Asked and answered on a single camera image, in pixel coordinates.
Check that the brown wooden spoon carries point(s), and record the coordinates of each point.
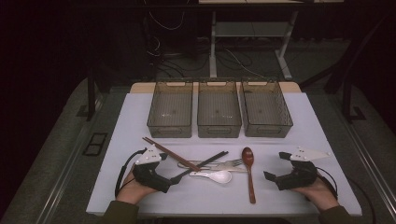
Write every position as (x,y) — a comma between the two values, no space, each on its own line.
(248,155)

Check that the clear brown plastic basket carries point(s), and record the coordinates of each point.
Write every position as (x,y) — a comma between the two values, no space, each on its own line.
(171,109)
(264,109)
(219,109)

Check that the silver metal fork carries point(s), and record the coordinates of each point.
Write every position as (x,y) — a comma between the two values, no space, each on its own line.
(235,162)
(236,169)

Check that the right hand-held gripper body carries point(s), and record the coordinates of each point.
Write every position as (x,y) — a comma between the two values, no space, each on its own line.
(299,177)

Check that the black floor frame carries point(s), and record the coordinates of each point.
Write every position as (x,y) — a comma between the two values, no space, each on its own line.
(93,144)

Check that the white desk frame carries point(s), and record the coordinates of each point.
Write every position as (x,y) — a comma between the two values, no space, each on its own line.
(249,29)

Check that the black metal stand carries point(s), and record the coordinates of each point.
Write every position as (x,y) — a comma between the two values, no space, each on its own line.
(91,93)
(347,99)

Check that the metal floor rail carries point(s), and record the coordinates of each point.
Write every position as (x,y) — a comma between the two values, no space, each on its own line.
(64,174)
(370,165)

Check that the white ceramic spoon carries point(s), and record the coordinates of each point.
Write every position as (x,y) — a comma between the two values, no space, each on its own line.
(221,176)

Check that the white table cover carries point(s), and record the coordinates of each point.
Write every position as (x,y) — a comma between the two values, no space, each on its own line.
(308,130)

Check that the person's left hand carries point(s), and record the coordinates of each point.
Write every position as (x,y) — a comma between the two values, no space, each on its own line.
(132,191)

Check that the person's right hand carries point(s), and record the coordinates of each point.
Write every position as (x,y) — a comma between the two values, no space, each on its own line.
(322,194)

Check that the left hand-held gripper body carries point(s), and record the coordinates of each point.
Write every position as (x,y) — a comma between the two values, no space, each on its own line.
(146,174)

